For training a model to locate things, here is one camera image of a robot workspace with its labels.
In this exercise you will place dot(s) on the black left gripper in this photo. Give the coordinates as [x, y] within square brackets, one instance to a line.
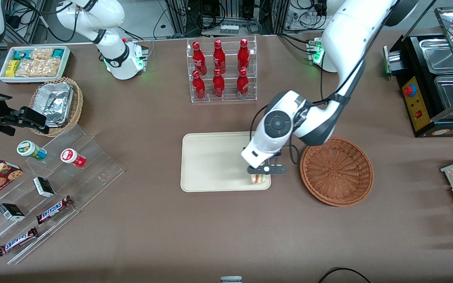
[278, 153]

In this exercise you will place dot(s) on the triangle sandwich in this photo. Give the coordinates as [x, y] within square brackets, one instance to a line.
[259, 179]

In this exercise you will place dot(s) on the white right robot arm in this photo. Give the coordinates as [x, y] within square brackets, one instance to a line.
[116, 59]

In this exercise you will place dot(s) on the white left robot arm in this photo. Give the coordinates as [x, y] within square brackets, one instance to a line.
[348, 35]

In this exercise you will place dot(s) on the light wicker basket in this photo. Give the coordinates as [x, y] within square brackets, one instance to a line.
[78, 106]

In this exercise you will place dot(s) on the beige plastic tray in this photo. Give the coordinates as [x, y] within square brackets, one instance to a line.
[214, 161]

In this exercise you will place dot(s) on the brown wicker basket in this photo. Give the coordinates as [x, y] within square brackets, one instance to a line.
[336, 173]

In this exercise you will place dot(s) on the stack of foil trays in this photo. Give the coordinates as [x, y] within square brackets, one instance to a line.
[55, 102]

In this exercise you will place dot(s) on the green lid cup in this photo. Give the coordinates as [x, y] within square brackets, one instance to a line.
[30, 149]

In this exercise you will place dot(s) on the large rice cracker bag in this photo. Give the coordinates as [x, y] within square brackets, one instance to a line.
[39, 67]

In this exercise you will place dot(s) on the white snack bin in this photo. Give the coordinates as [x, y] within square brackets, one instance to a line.
[3, 76]

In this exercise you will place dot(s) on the red lid cup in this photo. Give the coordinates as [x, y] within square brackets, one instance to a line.
[72, 157]

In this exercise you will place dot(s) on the yellow snack packet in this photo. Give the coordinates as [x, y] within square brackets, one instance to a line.
[12, 68]

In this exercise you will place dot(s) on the teal snack packet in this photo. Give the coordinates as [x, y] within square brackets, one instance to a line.
[21, 54]
[58, 53]

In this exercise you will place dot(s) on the small rice cracker bag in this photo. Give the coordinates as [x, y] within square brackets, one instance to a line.
[41, 53]

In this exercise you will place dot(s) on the small black box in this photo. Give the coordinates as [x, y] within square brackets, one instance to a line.
[44, 187]
[11, 212]

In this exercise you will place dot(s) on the clear acrylic bottle rack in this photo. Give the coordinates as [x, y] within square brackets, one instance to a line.
[230, 98]

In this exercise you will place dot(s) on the clear acrylic stepped shelf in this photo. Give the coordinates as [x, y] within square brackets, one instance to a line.
[92, 173]

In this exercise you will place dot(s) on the red cola bottle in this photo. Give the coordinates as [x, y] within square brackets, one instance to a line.
[199, 59]
[242, 85]
[243, 55]
[199, 88]
[218, 86]
[219, 57]

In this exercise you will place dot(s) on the Snickers bar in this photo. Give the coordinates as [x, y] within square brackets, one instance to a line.
[17, 241]
[53, 210]

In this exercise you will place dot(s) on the grey box at table edge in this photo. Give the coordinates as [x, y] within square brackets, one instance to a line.
[231, 280]

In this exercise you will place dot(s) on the white power strip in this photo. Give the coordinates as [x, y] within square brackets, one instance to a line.
[229, 29]

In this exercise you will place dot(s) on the black hot food display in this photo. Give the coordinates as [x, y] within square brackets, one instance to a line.
[417, 106]

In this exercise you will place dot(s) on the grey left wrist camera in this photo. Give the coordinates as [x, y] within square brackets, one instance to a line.
[267, 169]

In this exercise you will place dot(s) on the aluminium frame post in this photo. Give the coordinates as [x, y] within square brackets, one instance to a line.
[280, 15]
[180, 17]

